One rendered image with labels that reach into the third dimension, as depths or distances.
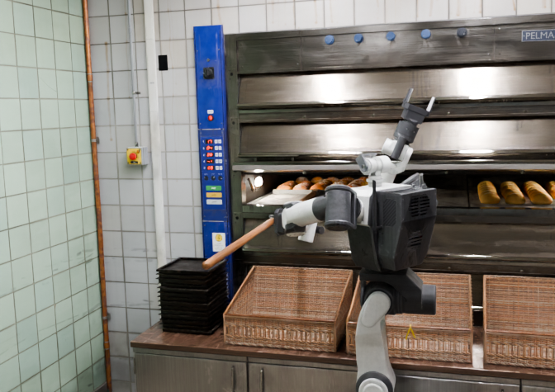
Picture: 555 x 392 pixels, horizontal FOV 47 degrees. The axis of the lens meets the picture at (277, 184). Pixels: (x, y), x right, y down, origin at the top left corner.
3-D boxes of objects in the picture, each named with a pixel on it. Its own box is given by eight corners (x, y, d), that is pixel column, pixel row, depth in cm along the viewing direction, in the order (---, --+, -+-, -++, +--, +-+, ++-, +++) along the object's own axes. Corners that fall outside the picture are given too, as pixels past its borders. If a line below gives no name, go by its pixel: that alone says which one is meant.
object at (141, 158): (132, 163, 366) (131, 146, 364) (149, 163, 363) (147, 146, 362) (125, 165, 359) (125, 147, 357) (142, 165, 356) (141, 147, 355)
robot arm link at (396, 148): (415, 136, 273) (405, 161, 275) (392, 127, 275) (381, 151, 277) (415, 137, 262) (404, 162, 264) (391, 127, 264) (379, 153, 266)
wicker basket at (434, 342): (359, 320, 338) (358, 269, 334) (471, 327, 323) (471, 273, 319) (344, 355, 291) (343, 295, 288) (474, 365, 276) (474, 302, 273)
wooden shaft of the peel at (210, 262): (209, 271, 214) (208, 262, 213) (201, 270, 214) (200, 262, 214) (315, 196, 377) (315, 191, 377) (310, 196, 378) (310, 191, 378)
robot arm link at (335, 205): (329, 230, 236) (356, 224, 226) (310, 225, 231) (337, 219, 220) (329, 200, 240) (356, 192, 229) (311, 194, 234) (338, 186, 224)
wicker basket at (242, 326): (253, 313, 355) (252, 264, 352) (355, 319, 339) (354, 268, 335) (221, 344, 309) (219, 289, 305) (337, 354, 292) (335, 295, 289)
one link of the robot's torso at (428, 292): (436, 309, 248) (436, 265, 246) (435, 320, 236) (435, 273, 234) (364, 305, 256) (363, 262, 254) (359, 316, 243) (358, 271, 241)
